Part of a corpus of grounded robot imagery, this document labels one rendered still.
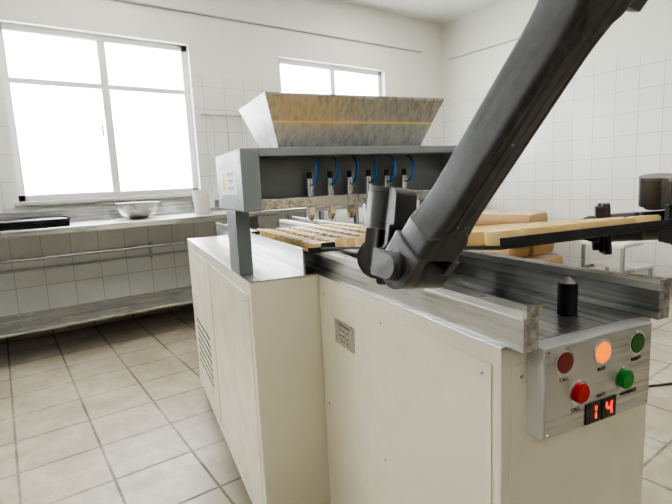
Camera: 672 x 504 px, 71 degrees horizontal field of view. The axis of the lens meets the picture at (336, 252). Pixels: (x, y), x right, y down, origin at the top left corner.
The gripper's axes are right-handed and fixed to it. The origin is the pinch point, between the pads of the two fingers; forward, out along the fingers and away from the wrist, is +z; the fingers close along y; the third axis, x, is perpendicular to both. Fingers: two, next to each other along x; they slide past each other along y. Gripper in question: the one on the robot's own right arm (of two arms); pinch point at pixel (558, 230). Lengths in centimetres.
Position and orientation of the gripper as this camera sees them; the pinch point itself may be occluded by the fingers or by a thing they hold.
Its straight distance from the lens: 108.4
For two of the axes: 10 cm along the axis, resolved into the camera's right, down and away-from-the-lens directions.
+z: -9.3, 0.4, 3.5
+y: -0.7, -9.9, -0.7
